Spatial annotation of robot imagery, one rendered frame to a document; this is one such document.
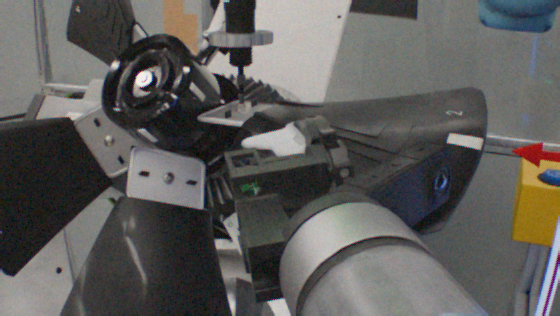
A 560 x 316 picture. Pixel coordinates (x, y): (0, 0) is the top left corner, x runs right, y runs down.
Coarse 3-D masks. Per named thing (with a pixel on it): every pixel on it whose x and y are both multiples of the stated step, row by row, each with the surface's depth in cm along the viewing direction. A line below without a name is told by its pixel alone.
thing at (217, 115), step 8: (224, 104) 58; (232, 104) 59; (248, 104) 59; (264, 104) 59; (272, 104) 58; (208, 112) 55; (216, 112) 55; (224, 112) 55; (232, 112) 55; (248, 112) 55; (200, 120) 53; (208, 120) 52; (216, 120) 52; (224, 120) 52; (232, 120) 52; (240, 120) 52
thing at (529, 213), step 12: (528, 168) 70; (540, 168) 70; (552, 168) 70; (528, 180) 66; (540, 180) 65; (516, 192) 76; (528, 192) 65; (540, 192) 64; (552, 192) 63; (516, 204) 71; (528, 204) 65; (540, 204) 64; (552, 204) 63; (516, 216) 66; (528, 216) 65; (540, 216) 65; (552, 216) 64; (516, 228) 67; (528, 228) 66; (540, 228) 65; (552, 228) 64; (516, 240) 67; (528, 240) 66; (540, 240) 66; (552, 240) 65
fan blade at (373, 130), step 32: (416, 96) 54; (448, 96) 52; (480, 96) 51; (256, 128) 49; (352, 128) 47; (384, 128) 47; (416, 128) 47; (448, 128) 46; (480, 128) 45; (384, 160) 43; (416, 224) 38
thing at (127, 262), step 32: (128, 224) 51; (160, 224) 53; (192, 224) 54; (96, 256) 49; (128, 256) 50; (160, 256) 51; (192, 256) 53; (96, 288) 48; (128, 288) 49; (160, 288) 50; (192, 288) 51; (224, 288) 53
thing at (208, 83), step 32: (128, 64) 57; (160, 64) 54; (192, 64) 53; (128, 96) 54; (160, 96) 53; (192, 96) 53; (224, 96) 63; (128, 128) 52; (160, 128) 53; (192, 128) 55; (224, 128) 61; (224, 160) 61
